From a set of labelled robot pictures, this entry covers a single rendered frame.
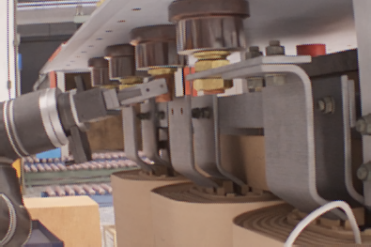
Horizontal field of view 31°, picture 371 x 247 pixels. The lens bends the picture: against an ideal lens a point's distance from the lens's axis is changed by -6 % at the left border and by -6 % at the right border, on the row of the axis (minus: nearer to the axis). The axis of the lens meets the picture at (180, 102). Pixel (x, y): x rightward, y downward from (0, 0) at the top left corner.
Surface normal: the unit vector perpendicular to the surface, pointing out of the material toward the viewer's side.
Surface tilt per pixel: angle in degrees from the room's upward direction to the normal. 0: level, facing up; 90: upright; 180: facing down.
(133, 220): 90
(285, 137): 90
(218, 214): 90
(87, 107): 90
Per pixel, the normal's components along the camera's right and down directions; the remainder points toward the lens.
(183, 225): -0.82, 0.04
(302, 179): -0.96, 0.05
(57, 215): 0.26, -0.04
